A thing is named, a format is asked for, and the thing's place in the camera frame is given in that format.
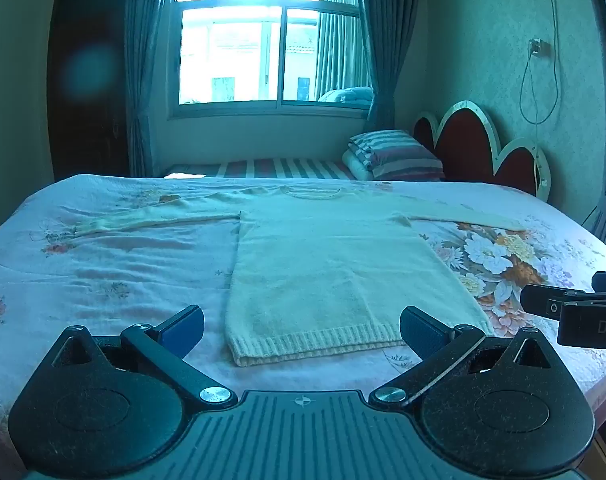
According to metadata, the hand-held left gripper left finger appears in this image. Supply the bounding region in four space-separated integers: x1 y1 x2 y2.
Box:
50 305 239 409

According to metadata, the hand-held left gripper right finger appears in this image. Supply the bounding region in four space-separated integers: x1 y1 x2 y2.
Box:
368 305 558 409

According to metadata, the cream knitted sweater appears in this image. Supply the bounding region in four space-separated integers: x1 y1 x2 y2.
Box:
73 185 534 368

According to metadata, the floral bedsheet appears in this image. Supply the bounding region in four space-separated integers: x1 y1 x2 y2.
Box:
0 174 606 463

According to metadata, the red petal-shaped headboard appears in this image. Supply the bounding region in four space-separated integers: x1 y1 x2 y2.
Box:
413 100 552 203

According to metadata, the folded white quilt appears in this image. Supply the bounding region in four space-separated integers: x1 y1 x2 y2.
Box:
342 146 376 181

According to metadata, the striped pillow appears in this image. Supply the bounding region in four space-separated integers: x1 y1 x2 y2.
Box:
350 130 446 182

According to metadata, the striped mattress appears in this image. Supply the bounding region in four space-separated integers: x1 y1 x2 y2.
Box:
163 157 358 181

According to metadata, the blue bundled quilt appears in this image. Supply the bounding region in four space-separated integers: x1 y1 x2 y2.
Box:
317 86 375 109

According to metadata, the dark window curtain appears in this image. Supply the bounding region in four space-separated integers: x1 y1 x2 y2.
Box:
355 0 425 133
124 0 180 179

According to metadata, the dark wooden wardrobe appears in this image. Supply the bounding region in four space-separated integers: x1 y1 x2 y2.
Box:
46 0 132 182

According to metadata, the window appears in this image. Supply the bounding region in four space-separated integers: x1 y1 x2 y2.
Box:
167 0 375 122

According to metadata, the sheer grey curtain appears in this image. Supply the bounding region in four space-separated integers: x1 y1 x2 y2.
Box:
315 0 374 93

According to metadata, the white power cable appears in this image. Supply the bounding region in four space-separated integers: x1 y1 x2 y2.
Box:
519 0 562 126

